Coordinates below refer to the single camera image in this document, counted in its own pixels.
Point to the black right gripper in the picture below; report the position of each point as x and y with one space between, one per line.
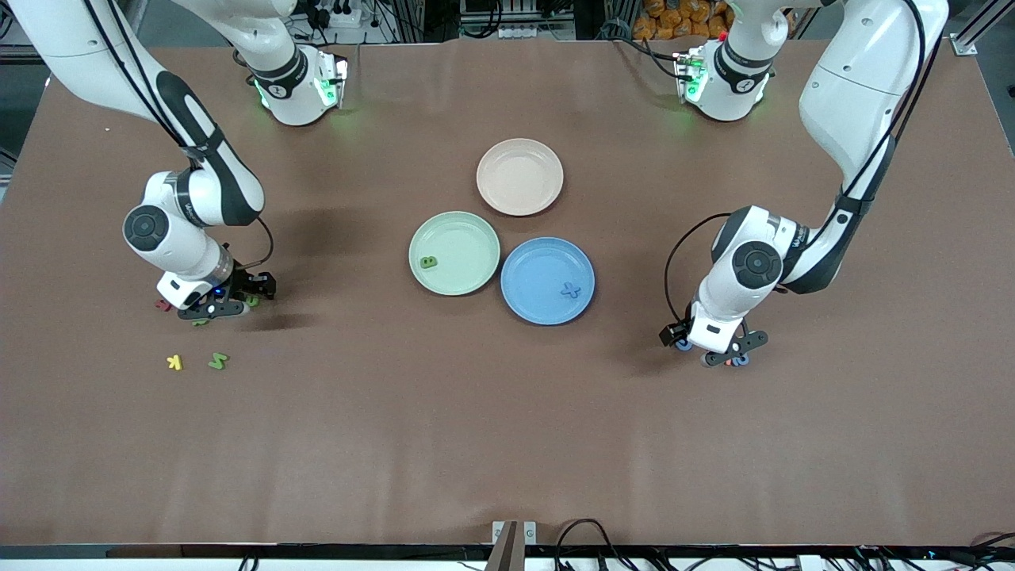
247 284

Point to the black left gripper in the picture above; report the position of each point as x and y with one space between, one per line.
673 334

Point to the blue foam letter x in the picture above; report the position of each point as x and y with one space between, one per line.
571 290

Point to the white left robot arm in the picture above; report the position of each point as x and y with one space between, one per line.
864 79

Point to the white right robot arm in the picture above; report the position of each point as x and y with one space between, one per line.
79 55

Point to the green foam letter Z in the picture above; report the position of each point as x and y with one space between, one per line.
218 361

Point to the blue plate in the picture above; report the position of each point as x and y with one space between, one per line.
539 270

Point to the brown table mat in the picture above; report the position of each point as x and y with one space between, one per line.
507 436

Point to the green plate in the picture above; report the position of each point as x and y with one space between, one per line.
464 246

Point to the pink plate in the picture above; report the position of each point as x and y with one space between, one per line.
519 176

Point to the white power strip with plugs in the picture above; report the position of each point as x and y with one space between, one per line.
349 20

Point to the pile of orange objects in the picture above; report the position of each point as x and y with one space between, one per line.
674 20

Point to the long white power strip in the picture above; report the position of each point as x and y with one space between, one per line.
523 32

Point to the small metal bracket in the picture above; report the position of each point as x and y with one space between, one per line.
530 530

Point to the grey wedge-shaped post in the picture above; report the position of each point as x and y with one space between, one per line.
507 551

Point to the aluminium frame profile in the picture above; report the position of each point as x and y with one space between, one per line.
971 36
20 54

